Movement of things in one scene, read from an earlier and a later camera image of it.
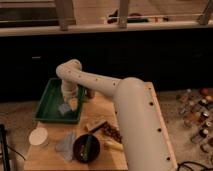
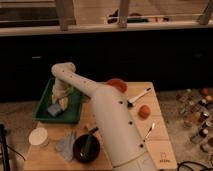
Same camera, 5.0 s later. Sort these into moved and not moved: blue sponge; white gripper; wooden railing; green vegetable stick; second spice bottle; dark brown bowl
Moved: white gripper; blue sponge
Not moved: green vegetable stick; wooden railing; second spice bottle; dark brown bowl
